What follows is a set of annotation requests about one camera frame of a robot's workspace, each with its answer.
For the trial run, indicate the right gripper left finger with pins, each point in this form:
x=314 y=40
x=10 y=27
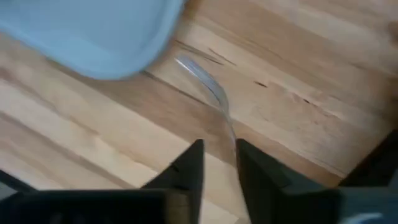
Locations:
x=186 y=186

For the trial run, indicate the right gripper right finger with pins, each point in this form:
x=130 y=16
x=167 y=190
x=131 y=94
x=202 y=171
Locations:
x=273 y=193

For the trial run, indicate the light blue plastic tray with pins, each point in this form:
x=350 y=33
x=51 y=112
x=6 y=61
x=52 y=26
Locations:
x=93 y=34

